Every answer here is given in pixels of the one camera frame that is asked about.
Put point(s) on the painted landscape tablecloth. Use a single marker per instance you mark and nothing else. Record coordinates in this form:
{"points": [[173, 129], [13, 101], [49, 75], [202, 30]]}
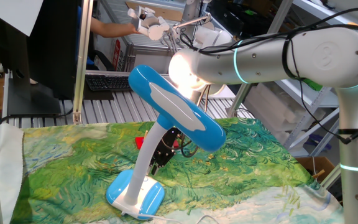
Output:
{"points": [[228, 174]]}

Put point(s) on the white foam block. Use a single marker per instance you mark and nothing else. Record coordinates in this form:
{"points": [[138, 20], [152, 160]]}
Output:
{"points": [[269, 105]]}

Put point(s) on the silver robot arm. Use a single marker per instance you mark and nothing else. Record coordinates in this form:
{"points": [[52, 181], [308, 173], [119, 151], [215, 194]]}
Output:
{"points": [[259, 62]]}

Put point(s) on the silver metal case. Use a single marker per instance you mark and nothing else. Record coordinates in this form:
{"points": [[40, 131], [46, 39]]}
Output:
{"points": [[148, 60]]}

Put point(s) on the green cloth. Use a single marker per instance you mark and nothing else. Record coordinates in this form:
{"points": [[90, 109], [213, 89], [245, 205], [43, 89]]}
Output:
{"points": [[314, 84]]}

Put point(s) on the black computer monitor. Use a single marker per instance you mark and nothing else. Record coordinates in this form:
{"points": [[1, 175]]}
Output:
{"points": [[51, 46]]}

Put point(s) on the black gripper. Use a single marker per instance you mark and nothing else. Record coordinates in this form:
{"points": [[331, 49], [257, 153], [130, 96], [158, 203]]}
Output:
{"points": [[172, 137]]}

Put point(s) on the person in blue shirt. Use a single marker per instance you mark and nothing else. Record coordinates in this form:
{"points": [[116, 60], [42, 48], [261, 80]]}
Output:
{"points": [[89, 61]]}

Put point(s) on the black keyboard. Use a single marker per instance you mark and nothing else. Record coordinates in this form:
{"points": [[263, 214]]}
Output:
{"points": [[107, 83]]}

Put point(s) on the bare person forearm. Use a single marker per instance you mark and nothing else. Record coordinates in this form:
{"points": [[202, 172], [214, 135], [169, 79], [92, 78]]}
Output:
{"points": [[110, 29]]}

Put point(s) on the silver teleoperation linkage arm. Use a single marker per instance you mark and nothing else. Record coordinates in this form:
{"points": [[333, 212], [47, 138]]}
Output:
{"points": [[190, 9]]}

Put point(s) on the blue cloth bundle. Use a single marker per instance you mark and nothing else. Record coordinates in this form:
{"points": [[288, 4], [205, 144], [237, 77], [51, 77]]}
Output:
{"points": [[317, 141]]}

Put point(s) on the brown cardboard box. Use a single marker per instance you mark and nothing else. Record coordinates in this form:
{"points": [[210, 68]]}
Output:
{"points": [[304, 165]]}

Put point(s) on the person hand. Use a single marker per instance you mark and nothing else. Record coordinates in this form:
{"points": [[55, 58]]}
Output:
{"points": [[134, 29]]}

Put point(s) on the white paper sheet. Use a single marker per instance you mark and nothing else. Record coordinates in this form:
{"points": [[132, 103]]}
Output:
{"points": [[11, 12]]}

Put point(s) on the red peg board toy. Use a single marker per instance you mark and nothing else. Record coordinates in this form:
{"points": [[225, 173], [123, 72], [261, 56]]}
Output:
{"points": [[139, 143]]}

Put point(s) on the grey metal shelf rack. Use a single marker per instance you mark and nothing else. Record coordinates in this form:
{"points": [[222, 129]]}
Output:
{"points": [[309, 99]]}

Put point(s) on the black office chair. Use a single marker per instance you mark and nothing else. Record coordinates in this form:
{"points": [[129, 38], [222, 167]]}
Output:
{"points": [[106, 63]]}

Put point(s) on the blue and white desk lamp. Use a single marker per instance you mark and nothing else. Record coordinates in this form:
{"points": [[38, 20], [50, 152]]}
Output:
{"points": [[179, 109]]}

